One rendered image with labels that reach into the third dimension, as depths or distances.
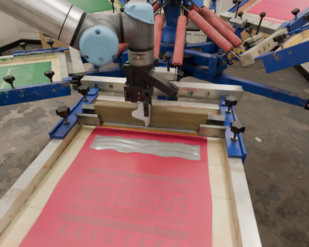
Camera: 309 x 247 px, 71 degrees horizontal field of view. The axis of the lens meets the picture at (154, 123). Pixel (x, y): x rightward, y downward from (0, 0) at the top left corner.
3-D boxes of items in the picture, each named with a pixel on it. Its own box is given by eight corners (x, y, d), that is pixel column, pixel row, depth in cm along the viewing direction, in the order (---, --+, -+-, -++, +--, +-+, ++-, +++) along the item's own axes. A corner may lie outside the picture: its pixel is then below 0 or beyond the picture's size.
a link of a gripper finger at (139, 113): (133, 124, 75) (132, 99, 71) (150, 126, 74) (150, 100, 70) (131, 128, 72) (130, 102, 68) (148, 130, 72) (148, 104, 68)
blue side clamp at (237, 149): (241, 170, 65) (247, 153, 61) (224, 168, 66) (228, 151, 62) (229, 116, 89) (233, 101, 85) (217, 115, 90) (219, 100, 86)
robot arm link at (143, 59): (156, 44, 64) (151, 53, 57) (156, 60, 67) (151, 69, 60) (131, 43, 65) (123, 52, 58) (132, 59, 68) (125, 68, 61)
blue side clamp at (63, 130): (67, 150, 72) (62, 134, 68) (53, 149, 73) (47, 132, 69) (100, 105, 96) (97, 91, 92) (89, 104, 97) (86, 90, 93)
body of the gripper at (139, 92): (130, 92, 75) (128, 58, 68) (155, 94, 74) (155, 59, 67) (124, 103, 69) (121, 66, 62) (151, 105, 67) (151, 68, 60)
